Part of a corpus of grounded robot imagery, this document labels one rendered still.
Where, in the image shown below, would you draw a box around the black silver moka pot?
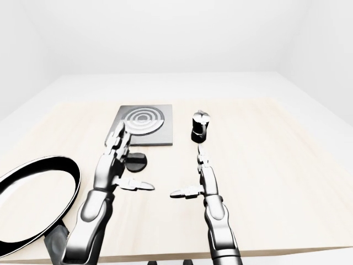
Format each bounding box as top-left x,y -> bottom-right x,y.
190,110 -> 210,144

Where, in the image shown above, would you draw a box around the flat dark stove plate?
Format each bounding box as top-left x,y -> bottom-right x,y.
105,104 -> 174,147

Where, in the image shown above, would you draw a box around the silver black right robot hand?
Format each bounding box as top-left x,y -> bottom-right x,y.
169,144 -> 221,199

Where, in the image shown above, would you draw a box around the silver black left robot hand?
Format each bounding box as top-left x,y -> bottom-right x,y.
93,120 -> 156,193

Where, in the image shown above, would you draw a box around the black frying pan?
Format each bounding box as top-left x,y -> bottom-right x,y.
0,156 -> 82,262

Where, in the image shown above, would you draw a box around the round black stove knob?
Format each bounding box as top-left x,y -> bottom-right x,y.
126,152 -> 149,173

